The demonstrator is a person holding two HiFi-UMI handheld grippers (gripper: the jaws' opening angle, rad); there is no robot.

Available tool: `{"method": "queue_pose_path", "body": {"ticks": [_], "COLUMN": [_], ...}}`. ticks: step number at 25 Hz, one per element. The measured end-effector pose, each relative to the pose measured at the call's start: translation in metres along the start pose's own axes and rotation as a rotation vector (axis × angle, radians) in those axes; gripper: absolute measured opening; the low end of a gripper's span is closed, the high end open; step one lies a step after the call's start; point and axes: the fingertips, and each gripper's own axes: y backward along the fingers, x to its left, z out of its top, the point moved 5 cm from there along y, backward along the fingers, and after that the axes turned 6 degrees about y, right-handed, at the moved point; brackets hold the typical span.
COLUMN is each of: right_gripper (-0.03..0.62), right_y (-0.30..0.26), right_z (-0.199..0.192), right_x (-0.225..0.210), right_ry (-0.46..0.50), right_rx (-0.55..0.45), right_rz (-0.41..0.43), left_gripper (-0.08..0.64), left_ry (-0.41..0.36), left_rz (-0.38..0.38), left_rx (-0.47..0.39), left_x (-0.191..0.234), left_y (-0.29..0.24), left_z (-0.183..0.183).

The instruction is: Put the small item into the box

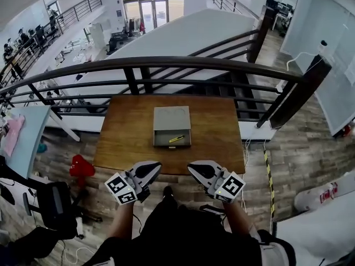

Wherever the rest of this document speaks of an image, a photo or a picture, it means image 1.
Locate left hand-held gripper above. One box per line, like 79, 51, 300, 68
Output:
104, 161, 163, 206

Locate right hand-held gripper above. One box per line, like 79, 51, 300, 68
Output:
187, 160, 247, 204

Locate grey drawer box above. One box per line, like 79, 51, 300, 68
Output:
153, 106, 192, 149

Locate person's left forearm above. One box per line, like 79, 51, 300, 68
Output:
106, 202, 135, 242

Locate person's right forearm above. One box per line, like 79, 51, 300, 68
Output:
223, 201, 253, 235

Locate person's black shoe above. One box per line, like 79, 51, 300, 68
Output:
163, 186, 175, 202

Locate black waist device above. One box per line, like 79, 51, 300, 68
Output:
199, 203, 226, 215

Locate wooden table with black legs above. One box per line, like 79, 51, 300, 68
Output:
93, 94, 246, 176

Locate person's black clothing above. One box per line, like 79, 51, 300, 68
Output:
83, 192, 296, 266

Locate black office chair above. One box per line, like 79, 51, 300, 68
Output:
22, 180, 103, 238

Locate white plastic bag red print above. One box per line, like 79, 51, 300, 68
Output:
293, 181, 339, 212

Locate black metal railing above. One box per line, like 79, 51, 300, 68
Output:
0, 29, 306, 121

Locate light blue desk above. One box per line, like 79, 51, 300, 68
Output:
0, 105, 52, 180

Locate pink cloth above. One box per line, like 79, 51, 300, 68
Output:
2, 114, 26, 158

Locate white cabinet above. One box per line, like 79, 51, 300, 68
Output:
88, 22, 108, 49

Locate clothes rack with garments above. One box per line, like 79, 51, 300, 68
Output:
124, 17, 146, 35

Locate glass entrance doors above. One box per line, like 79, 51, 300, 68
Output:
121, 0, 185, 33

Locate yellow black floor cable cover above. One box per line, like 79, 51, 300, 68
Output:
262, 148, 276, 218

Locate thick dark wooden newel post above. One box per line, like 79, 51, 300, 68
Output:
256, 54, 333, 129

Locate slim dark wooden newel post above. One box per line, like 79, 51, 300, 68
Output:
246, 6, 275, 64

